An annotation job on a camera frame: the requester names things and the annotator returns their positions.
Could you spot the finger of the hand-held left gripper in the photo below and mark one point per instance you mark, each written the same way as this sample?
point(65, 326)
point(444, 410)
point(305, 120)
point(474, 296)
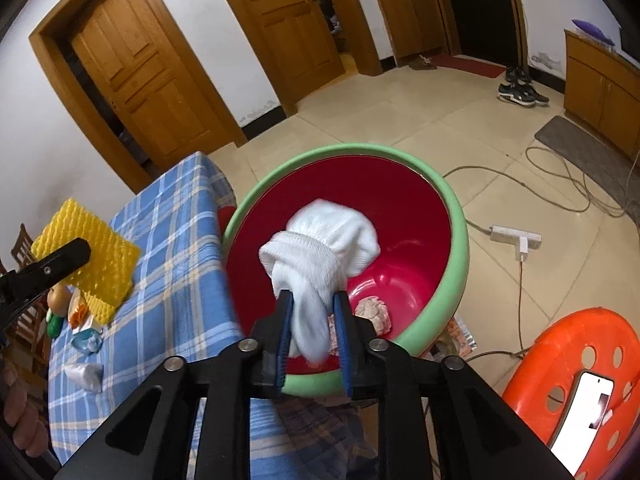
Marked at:
point(50, 265)

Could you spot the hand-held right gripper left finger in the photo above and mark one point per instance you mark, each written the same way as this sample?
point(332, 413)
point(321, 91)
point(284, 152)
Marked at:
point(284, 340)

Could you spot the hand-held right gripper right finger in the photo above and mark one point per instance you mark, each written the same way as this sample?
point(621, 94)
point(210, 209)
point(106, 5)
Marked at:
point(344, 345)

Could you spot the yellow foam fruit net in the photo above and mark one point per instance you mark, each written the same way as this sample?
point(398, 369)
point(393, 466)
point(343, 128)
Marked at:
point(100, 245)

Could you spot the white sock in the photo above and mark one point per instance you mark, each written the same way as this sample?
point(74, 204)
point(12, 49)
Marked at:
point(330, 240)

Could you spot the red basin with green rim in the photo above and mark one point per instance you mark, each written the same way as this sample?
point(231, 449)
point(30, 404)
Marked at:
point(410, 200)

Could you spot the person's left hand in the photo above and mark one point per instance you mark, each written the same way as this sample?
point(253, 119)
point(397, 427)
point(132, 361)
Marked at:
point(20, 410)

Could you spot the wooden chair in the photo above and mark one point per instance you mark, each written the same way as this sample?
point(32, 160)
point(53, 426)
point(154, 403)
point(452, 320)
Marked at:
point(22, 247)

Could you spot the apple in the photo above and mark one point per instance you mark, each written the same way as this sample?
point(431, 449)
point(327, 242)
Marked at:
point(57, 299)

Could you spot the pink cloth in basin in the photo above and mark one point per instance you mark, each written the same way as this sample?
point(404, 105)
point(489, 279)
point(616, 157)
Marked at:
point(374, 314)

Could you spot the orange and white packet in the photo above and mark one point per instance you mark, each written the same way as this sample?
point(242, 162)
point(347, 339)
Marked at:
point(81, 311)

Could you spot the clear plastic wrapper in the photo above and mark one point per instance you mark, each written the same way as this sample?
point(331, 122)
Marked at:
point(86, 342)

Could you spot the person's plaid trousers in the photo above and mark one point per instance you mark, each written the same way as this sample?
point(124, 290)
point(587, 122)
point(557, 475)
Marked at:
point(325, 430)

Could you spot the crumpled white tissue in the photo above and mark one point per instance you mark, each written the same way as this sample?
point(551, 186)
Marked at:
point(86, 375)

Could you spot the silver foil wrapper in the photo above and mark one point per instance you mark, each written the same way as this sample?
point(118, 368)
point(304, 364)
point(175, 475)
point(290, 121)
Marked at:
point(462, 340)

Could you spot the blue plaid tablecloth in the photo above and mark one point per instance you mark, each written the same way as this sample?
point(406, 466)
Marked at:
point(170, 260)

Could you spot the white power strip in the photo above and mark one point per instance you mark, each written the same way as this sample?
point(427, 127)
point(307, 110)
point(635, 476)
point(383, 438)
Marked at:
point(510, 235)

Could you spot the orange plastic stool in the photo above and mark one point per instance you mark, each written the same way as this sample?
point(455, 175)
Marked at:
point(550, 350)

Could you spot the white smartphone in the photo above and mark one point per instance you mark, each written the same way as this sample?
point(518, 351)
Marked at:
point(582, 410)

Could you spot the brown slipper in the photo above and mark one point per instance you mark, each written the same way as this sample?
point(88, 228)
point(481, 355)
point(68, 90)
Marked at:
point(422, 63)

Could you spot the grey door mat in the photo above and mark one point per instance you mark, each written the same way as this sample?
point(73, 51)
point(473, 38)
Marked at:
point(575, 152)

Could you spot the black sneaker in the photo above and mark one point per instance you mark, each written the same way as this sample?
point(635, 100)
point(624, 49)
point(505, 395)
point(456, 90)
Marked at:
point(537, 94)
point(515, 97)

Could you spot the red door mat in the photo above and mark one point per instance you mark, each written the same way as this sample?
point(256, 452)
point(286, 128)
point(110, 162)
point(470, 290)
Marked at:
point(470, 65)

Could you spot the open wooden door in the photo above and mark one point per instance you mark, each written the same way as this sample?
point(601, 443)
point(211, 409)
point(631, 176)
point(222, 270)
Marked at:
point(280, 25)

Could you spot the dark shoe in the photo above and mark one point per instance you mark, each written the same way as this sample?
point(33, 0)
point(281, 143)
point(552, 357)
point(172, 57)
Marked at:
point(523, 73)
point(511, 75)

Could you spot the wooden shoe cabinet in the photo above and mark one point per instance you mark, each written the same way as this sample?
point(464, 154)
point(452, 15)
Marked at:
point(410, 20)

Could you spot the low wooden cabinet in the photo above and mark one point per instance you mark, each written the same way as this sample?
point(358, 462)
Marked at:
point(600, 90)

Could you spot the black entry door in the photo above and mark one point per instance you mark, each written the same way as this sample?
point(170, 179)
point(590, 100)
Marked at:
point(475, 5)

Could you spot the purple cloth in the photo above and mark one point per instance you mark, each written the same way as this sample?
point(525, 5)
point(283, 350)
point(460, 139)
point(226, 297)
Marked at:
point(592, 30)

